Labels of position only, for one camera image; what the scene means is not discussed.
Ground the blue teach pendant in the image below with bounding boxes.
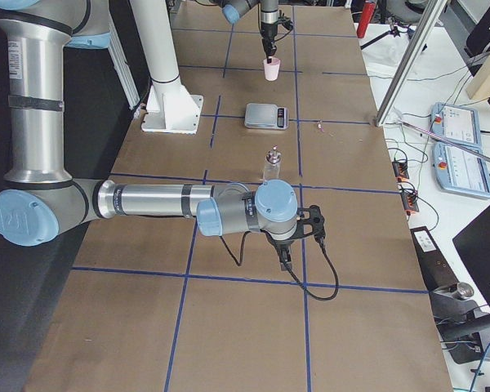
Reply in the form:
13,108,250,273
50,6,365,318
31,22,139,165
430,102,482,147
432,142,490,199

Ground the pink paper cup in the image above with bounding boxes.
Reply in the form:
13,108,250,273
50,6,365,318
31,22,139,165
263,56,281,82

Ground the orange black connector box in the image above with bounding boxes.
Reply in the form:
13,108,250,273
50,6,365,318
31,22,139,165
392,159,419,216

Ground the red cylinder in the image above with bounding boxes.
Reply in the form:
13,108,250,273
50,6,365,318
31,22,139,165
356,0,376,38

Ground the blue teach pendant near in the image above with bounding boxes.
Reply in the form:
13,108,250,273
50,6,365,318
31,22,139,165
432,142,490,199

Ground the black monitor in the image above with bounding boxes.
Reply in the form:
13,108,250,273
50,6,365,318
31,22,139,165
452,205,490,287

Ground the metal cup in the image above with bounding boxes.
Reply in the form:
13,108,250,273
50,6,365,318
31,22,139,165
452,282,474,301

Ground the digital kitchen scale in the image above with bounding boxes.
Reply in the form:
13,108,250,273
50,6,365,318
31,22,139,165
244,103,288,130

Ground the clear glass sauce bottle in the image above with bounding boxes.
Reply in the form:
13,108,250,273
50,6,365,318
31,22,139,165
262,145,282,181

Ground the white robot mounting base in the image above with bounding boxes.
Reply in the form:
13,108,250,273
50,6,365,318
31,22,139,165
130,0,203,134

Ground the blue teach pendant far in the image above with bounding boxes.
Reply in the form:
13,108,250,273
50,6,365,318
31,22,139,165
430,102,482,147

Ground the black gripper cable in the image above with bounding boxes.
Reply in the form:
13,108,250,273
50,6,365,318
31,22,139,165
219,232,340,302

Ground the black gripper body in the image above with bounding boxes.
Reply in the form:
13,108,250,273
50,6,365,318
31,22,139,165
260,19,291,51
269,205,326,245

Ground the grabber stick tool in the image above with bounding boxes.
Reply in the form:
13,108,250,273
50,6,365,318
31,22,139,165
392,120,490,163

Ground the black tripod rod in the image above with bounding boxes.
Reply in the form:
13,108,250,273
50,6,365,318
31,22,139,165
360,24,406,50

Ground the aluminium frame post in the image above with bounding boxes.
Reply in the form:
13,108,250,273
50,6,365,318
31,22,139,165
375,0,448,127

